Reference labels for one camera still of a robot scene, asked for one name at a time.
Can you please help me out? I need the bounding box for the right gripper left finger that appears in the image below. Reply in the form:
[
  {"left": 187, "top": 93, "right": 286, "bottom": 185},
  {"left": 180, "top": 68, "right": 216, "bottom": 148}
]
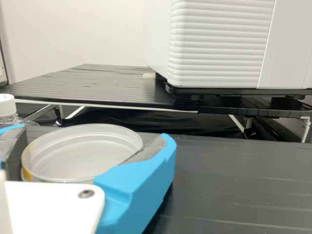
[{"left": 0, "top": 122, "right": 28, "bottom": 182}]

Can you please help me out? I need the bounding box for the black tray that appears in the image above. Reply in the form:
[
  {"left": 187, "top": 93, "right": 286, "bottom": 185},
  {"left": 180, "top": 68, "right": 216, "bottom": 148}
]
[{"left": 164, "top": 82, "right": 312, "bottom": 104}]

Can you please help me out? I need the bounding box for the white incubator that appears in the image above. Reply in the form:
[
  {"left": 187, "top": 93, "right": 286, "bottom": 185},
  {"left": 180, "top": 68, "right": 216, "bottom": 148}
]
[{"left": 143, "top": 0, "right": 176, "bottom": 81}]

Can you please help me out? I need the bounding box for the white-capped bottle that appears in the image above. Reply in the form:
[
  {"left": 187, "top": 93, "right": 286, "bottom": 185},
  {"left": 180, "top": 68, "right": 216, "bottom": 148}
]
[{"left": 0, "top": 93, "right": 40, "bottom": 128}]

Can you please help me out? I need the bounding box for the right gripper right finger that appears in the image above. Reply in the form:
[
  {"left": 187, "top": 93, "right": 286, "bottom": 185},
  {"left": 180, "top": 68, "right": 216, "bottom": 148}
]
[{"left": 93, "top": 133, "right": 177, "bottom": 234}]

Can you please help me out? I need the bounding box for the incubator door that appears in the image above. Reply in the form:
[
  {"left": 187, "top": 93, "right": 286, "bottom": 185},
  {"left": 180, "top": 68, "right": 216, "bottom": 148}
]
[{"left": 167, "top": 0, "right": 312, "bottom": 90}]

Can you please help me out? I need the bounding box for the black platform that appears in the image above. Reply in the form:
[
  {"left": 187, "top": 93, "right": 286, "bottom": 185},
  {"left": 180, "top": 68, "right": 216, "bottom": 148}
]
[
  {"left": 24, "top": 125, "right": 312, "bottom": 234},
  {"left": 198, "top": 96, "right": 312, "bottom": 144},
  {"left": 6, "top": 63, "right": 199, "bottom": 127}
]

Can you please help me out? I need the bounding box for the petri dish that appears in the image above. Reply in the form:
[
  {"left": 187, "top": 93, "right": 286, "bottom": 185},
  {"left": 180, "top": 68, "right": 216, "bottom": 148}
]
[{"left": 20, "top": 122, "right": 145, "bottom": 184}]

